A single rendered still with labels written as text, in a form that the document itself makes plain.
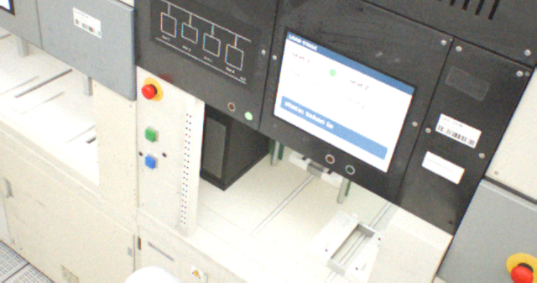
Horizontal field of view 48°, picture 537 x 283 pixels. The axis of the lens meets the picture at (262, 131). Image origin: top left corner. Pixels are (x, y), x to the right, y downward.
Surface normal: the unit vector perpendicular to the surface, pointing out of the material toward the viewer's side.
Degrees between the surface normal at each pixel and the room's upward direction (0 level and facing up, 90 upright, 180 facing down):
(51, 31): 90
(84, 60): 90
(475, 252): 90
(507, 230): 90
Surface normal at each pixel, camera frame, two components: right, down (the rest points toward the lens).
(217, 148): -0.57, 0.46
